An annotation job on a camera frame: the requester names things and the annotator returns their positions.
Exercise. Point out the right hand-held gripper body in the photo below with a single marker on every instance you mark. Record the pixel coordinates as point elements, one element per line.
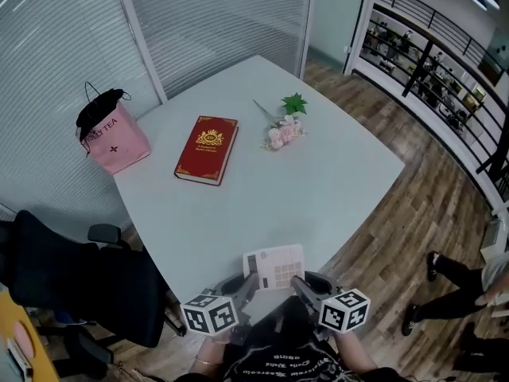
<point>344,313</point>

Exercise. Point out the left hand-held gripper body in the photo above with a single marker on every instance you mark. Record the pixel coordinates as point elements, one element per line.
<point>208,313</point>

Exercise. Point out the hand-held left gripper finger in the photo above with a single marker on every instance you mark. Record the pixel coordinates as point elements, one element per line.
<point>250,291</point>
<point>231,284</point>

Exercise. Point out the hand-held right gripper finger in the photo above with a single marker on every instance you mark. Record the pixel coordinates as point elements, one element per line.
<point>324,283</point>
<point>306,297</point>

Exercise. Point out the white calculator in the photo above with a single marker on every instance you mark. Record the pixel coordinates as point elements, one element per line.
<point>278,265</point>

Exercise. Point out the person's right forearm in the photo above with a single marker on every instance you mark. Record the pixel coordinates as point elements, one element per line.
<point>356,352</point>

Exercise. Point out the person's left forearm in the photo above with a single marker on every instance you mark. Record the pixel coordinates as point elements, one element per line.
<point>207,350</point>

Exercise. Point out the black printed shirt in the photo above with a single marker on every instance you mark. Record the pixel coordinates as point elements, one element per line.
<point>278,356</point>

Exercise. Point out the white table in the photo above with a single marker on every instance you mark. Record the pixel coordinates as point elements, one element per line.
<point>258,205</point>

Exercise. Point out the black office chair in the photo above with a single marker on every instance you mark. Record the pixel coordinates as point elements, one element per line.
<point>99,277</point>

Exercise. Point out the red hardcover book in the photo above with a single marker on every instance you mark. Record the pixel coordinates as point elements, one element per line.
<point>207,149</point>

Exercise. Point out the pink artificial flower bunch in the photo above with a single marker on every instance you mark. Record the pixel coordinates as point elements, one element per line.
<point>284,131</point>

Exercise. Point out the white box unit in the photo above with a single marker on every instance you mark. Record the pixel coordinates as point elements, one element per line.
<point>493,239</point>

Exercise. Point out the pink paper bag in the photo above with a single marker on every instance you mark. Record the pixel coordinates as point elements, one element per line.
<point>115,145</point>

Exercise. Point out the pink round pad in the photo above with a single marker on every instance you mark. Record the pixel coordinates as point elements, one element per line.
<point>23,338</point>

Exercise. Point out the yellow round table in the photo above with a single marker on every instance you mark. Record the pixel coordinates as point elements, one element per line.
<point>16,309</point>

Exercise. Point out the small white device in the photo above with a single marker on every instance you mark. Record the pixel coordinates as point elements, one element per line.
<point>19,358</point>

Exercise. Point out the cluttered display shelf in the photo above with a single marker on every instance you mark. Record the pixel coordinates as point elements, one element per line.
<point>449,90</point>

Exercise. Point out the black metal railing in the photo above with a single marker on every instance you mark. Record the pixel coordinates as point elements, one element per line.
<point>427,58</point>

